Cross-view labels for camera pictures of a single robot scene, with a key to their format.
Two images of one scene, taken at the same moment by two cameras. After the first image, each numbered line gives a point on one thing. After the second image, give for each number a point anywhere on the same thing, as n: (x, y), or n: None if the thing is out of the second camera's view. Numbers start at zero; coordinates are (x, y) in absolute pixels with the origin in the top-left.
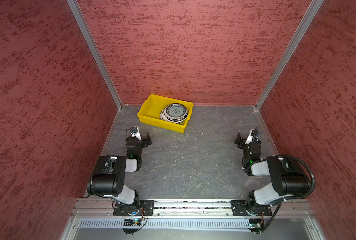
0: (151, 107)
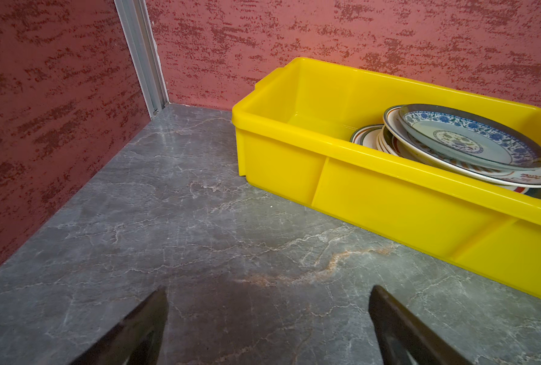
0: (293, 134)
